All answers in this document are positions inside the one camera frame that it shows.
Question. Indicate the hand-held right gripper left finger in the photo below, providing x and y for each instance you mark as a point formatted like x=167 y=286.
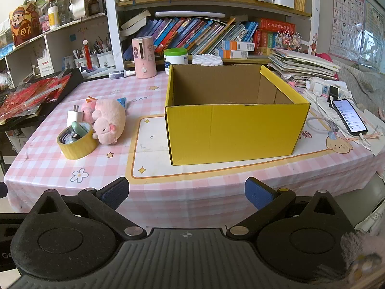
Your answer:
x=115 y=191

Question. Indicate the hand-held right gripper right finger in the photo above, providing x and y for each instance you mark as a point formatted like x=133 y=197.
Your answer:
x=255 y=194

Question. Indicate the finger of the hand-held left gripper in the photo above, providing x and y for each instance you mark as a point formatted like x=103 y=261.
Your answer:
x=3 y=189

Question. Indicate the yellow tape roll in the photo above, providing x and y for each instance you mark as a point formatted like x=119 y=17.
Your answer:
x=75 y=152

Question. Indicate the yellow cardboard box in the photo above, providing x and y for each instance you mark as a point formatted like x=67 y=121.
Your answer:
x=234 y=132

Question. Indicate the green oval case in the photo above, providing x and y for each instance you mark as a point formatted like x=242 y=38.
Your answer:
x=78 y=128

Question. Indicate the pink plush pig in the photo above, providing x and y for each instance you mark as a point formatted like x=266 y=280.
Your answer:
x=111 y=117

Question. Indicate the white charger plug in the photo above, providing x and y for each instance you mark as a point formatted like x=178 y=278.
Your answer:
x=73 y=117

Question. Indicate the pink plush chick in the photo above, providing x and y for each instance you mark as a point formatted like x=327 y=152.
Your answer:
x=87 y=110

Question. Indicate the small blue plastic toy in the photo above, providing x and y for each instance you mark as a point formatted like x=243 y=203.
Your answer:
x=121 y=101

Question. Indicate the pink checked tablecloth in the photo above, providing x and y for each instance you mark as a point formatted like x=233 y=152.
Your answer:
x=195 y=183

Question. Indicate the red foil packets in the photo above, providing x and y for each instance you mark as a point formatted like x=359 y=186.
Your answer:
x=33 y=96

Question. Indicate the small spray bottle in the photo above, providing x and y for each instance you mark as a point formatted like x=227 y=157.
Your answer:
x=120 y=74

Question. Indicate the white screen smartphone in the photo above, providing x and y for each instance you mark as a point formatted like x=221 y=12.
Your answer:
x=349 y=116

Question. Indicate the white power strip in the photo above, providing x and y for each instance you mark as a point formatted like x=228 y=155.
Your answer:
x=318 y=84

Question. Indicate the black charger adapter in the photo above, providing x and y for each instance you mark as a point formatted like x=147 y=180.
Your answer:
x=332 y=91

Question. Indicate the white straw box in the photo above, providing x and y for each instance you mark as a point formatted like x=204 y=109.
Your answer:
x=45 y=66

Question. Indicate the white pen cup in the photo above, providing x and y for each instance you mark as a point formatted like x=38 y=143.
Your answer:
x=80 y=63
x=106 y=60

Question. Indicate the pink humidifier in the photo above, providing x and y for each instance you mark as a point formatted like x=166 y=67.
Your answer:
x=144 y=60

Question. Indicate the stack of papers and booklets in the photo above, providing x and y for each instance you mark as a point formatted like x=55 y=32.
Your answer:
x=300 y=63

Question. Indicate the orange white carton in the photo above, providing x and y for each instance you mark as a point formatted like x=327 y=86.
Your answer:
x=231 y=54
x=237 y=46

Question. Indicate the white quilted purse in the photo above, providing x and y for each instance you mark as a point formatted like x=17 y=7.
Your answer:
x=207 y=60

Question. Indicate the white jar green lid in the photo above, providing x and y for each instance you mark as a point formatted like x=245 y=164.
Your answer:
x=176 y=61

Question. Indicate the magenta plush item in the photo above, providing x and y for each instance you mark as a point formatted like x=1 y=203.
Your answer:
x=323 y=57

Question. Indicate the grey sofa cover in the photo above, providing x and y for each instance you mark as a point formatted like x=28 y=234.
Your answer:
x=364 y=81

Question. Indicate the fortune god printed bag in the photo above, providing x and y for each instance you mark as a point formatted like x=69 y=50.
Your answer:
x=24 y=25

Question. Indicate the red boxed book set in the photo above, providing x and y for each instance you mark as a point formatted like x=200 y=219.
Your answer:
x=270 y=27

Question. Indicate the white bookshelf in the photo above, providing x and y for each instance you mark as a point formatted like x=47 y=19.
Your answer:
x=112 y=21

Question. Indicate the row of slanted picture books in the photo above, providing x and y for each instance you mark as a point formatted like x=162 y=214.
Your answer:
x=186 y=33

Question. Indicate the white bottle yellow label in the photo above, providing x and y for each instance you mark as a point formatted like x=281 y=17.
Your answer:
x=53 y=18

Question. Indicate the white bar lamp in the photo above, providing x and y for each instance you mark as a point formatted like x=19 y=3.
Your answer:
x=189 y=14

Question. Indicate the alphabet wall poster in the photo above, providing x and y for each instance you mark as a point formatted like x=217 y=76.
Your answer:
x=346 y=21

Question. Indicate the plastic covered wall chart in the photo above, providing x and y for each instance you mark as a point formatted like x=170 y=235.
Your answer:
x=374 y=33

